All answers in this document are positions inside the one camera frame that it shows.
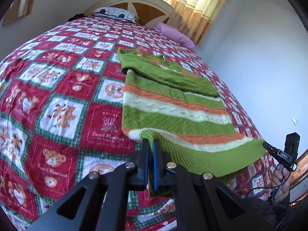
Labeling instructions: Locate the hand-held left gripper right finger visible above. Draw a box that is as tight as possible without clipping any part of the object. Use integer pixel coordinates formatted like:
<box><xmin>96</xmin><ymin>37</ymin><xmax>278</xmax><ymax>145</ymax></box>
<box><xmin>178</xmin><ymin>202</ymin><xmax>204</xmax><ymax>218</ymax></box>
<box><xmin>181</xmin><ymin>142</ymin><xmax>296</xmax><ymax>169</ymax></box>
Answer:
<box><xmin>153</xmin><ymin>139</ymin><xmax>275</xmax><ymax>231</ymax></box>

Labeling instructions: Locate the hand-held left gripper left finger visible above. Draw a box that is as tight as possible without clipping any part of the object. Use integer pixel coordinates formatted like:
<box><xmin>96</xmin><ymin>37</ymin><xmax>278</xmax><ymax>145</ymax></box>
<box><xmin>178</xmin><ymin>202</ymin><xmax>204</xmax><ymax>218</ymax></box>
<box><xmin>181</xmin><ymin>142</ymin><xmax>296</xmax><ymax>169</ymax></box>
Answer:
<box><xmin>29</xmin><ymin>138</ymin><xmax>150</xmax><ymax>231</ymax></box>

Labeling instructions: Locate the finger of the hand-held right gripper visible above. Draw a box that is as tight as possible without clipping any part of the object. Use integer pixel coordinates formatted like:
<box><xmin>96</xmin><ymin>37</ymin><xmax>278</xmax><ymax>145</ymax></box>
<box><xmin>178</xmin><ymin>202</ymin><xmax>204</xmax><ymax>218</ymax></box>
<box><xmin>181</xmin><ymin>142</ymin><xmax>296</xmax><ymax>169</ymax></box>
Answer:
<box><xmin>262</xmin><ymin>141</ymin><xmax>280</xmax><ymax>155</ymax></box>

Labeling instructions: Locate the green striped knitted sweater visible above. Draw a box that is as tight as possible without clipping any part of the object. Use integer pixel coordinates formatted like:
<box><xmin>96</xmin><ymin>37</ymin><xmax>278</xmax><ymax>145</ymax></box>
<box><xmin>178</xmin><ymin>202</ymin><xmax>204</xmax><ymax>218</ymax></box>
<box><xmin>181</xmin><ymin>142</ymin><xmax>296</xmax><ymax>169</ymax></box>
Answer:
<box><xmin>117</xmin><ymin>48</ymin><xmax>266</xmax><ymax>198</ymax></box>

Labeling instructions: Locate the person's right forearm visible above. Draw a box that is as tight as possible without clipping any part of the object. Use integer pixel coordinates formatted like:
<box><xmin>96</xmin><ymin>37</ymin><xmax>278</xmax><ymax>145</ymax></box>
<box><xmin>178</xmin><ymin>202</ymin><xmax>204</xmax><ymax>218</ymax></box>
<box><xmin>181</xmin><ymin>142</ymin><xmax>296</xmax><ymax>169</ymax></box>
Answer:
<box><xmin>241</xmin><ymin>190</ymin><xmax>299</xmax><ymax>231</ymax></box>

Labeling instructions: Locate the person's right hand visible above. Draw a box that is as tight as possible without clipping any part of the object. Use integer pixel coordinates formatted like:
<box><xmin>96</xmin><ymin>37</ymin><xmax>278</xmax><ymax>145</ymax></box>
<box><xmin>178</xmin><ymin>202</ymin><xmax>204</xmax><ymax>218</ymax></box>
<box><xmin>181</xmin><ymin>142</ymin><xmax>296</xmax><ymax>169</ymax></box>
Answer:
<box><xmin>271</xmin><ymin>164</ymin><xmax>292</xmax><ymax>191</ymax></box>

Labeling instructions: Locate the red bear printed blanket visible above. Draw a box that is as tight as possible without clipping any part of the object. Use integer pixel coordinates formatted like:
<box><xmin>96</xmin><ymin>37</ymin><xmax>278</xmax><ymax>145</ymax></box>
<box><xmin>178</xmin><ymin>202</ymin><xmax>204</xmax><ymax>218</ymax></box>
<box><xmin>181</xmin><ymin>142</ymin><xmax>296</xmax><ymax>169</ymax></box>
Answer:
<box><xmin>0</xmin><ymin>14</ymin><xmax>277</xmax><ymax>231</ymax></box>

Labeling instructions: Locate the pink pillow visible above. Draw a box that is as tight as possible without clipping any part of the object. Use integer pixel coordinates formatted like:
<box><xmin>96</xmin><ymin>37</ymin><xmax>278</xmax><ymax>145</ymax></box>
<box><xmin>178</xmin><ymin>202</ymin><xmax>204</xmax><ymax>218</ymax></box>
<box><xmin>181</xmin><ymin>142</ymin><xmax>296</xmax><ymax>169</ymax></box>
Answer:
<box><xmin>154</xmin><ymin>22</ymin><xmax>195</xmax><ymax>50</ymax></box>

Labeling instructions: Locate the white patterned pillow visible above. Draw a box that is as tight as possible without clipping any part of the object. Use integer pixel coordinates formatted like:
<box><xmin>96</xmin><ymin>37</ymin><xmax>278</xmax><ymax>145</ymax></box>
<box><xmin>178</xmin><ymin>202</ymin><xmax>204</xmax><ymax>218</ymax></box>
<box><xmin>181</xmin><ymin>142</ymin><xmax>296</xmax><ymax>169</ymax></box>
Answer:
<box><xmin>93</xmin><ymin>7</ymin><xmax>140</xmax><ymax>23</ymax></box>

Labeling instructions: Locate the cream wooden bed headboard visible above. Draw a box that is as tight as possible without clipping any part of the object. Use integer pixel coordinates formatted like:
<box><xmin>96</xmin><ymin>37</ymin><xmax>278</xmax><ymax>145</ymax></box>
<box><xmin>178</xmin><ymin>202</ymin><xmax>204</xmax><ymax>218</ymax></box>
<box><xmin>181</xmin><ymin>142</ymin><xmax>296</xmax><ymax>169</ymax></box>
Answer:
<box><xmin>85</xmin><ymin>0</ymin><xmax>177</xmax><ymax>28</ymax></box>

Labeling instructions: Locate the yellow patterned window curtain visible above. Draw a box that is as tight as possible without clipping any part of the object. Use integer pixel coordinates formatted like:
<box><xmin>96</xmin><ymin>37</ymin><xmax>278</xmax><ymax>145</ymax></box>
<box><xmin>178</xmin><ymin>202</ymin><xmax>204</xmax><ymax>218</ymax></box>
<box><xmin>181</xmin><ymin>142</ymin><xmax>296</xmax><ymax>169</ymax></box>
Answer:
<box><xmin>131</xmin><ymin>0</ymin><xmax>238</xmax><ymax>46</ymax></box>

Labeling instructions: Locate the dark cloth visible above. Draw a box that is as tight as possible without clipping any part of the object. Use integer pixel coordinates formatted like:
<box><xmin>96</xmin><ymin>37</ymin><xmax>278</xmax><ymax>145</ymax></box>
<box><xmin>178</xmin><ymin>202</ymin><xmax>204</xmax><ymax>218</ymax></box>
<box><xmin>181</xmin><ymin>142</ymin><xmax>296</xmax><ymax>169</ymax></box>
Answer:
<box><xmin>67</xmin><ymin>13</ymin><xmax>84</xmax><ymax>22</ymax></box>

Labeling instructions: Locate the beige patterned side curtain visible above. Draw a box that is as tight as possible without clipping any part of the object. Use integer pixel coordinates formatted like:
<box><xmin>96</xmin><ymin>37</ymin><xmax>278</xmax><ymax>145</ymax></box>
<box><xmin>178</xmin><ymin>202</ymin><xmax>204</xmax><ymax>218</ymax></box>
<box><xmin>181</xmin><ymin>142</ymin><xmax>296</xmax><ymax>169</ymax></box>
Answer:
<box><xmin>2</xmin><ymin>0</ymin><xmax>40</xmax><ymax>26</ymax></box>

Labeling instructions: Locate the black cable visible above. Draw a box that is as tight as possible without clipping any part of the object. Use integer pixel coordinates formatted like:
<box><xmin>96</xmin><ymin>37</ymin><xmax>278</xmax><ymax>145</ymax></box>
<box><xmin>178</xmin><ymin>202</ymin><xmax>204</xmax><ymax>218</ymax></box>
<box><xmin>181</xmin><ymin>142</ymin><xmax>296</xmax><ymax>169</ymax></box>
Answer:
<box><xmin>245</xmin><ymin>185</ymin><xmax>280</xmax><ymax>198</ymax></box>

